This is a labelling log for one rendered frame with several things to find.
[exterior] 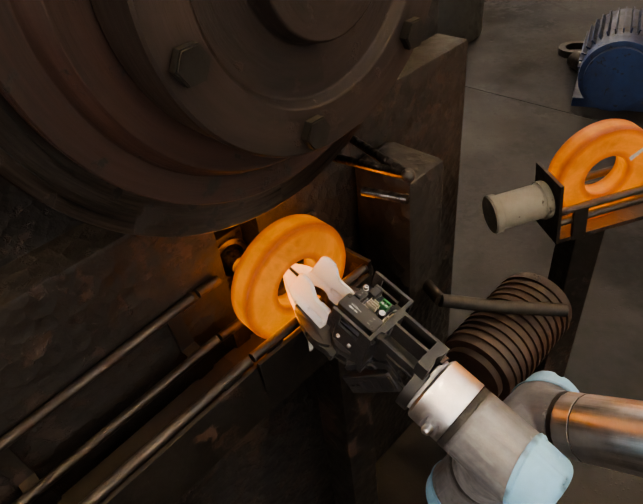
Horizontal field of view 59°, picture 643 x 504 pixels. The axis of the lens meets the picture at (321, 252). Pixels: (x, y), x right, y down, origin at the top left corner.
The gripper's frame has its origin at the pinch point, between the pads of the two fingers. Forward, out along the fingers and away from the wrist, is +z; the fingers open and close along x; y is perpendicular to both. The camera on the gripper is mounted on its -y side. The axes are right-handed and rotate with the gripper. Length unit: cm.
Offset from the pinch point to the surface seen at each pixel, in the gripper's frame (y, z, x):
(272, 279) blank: 2.7, -0.1, 3.5
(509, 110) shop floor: -92, 43, -186
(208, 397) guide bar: -2.5, -4.4, 16.2
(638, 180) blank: 1, -22, -52
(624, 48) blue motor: -51, 17, -196
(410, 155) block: 5.2, 1.5, -22.8
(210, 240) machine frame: 4.0, 7.8, 5.9
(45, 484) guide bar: -6.7, 0.7, 32.7
